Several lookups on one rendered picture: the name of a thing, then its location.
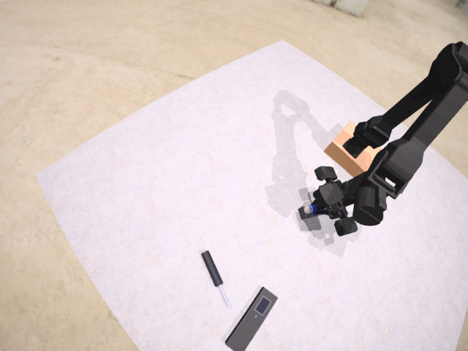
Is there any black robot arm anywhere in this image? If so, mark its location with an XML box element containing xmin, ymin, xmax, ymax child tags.
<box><xmin>313</xmin><ymin>41</ymin><xmax>468</xmax><ymax>226</ymax></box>

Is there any black-handled screwdriver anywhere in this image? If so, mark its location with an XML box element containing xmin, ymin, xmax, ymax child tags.
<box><xmin>201</xmin><ymin>251</ymin><xmax>231</xmax><ymax>308</ymax></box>

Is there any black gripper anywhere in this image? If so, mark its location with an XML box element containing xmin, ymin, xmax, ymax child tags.
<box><xmin>314</xmin><ymin>165</ymin><xmax>358</xmax><ymax>236</ymax></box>

